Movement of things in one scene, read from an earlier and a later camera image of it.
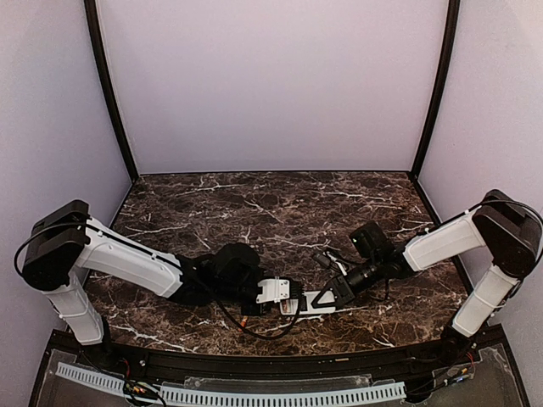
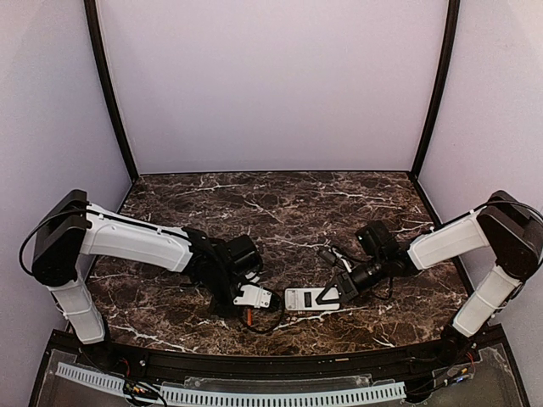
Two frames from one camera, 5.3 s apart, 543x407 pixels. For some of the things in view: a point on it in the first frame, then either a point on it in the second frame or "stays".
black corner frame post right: (444, 83) stays
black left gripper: (249, 307) → (232, 297)
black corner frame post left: (94, 39) stays
